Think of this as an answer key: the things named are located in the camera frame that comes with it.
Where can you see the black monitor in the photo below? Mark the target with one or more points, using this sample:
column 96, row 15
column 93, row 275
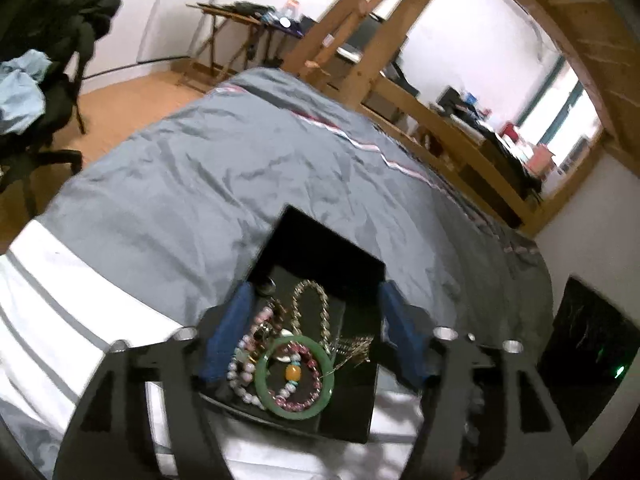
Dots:
column 362, row 35

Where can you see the cluttered wooden desk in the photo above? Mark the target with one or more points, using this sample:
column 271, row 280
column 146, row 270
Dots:
column 480, row 130

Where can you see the black jacket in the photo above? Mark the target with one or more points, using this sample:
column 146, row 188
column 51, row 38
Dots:
column 55, row 5

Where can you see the green jade bangle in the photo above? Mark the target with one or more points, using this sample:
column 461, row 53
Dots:
column 264, row 395

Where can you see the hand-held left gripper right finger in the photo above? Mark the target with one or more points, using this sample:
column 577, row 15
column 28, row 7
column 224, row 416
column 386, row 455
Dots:
column 404, row 337

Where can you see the black jewelry box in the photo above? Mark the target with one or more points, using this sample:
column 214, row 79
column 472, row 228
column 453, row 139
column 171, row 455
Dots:
column 320, row 250

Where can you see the white striped wardrobe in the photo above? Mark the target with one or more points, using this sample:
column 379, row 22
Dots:
column 165, row 5

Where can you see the light blue garment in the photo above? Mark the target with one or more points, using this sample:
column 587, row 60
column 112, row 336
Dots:
column 20, row 90

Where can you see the wooden bed frame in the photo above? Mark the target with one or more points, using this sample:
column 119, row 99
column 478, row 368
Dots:
column 400, row 60

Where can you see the window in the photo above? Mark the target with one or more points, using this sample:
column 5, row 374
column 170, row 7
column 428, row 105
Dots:
column 560, row 115

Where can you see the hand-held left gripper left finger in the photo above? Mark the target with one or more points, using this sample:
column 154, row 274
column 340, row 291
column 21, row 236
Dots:
column 230, row 332

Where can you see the black office chair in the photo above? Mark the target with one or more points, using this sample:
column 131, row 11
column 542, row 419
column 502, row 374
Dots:
column 45, row 125

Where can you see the wooden folding table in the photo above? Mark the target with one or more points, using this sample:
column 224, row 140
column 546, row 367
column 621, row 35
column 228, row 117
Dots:
column 230, row 30

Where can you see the grey striped blanket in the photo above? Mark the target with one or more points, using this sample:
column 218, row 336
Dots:
column 200, row 175

